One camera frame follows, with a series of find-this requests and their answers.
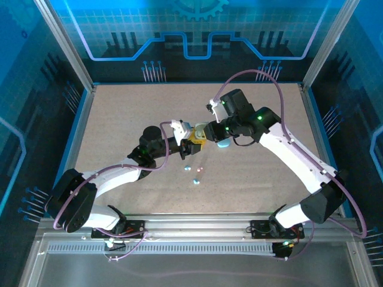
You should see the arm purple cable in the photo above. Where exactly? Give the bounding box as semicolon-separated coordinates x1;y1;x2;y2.
215;69;369;262
52;121;176;263

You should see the aluminium frame post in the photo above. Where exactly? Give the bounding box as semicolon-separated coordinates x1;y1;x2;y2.
32;0;96;92
300;0;361;92

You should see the long aluminium base rail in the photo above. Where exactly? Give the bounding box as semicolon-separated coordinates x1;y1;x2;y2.
40;212;360;242

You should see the aluminium table side rail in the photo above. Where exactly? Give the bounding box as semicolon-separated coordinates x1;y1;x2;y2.
49;85;97;218
299;83;345;216

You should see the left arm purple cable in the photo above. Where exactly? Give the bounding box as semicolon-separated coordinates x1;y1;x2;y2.
52;121;176;263

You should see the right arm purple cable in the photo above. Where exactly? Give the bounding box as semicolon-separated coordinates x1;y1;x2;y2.
215;69;369;262

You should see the pale white earbud charging case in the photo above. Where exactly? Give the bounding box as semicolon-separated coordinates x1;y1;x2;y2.
193;121;208;141

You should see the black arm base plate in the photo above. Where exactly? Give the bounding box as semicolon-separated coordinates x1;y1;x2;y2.
90;219;148;240
250;219;305;240

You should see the slotted grey cable duct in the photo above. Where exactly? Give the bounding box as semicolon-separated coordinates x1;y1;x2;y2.
47;242;284;255

